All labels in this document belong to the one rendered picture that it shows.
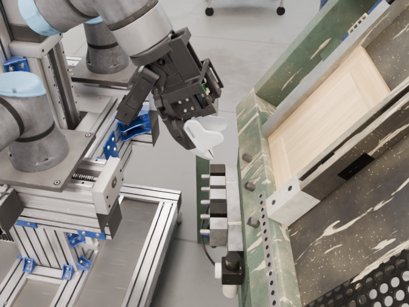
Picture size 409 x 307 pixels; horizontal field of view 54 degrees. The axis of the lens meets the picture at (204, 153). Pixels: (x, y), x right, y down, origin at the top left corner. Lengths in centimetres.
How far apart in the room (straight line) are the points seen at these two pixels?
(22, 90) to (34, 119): 8
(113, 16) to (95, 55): 92
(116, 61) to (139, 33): 93
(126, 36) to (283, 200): 66
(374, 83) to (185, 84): 65
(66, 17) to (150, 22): 12
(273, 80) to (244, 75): 194
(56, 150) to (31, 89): 18
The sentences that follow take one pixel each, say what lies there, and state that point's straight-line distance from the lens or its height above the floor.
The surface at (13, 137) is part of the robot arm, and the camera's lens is 100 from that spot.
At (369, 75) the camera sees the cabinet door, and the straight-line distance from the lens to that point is 114.
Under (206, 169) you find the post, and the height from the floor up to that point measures 54.
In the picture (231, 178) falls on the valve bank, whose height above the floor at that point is 74.
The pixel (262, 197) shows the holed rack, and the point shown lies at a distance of 117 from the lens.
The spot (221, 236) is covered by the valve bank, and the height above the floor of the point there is 73.
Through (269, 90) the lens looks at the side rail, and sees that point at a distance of 155.
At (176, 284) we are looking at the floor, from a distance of 204.
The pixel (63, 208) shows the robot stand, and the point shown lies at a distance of 119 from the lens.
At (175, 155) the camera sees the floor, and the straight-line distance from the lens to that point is 264.
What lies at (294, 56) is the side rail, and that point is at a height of 107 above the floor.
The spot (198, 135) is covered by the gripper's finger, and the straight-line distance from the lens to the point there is 61.
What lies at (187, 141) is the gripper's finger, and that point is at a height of 137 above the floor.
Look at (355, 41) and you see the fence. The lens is 124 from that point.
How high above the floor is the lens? 175
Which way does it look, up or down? 41 degrees down
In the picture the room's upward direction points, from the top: straight up
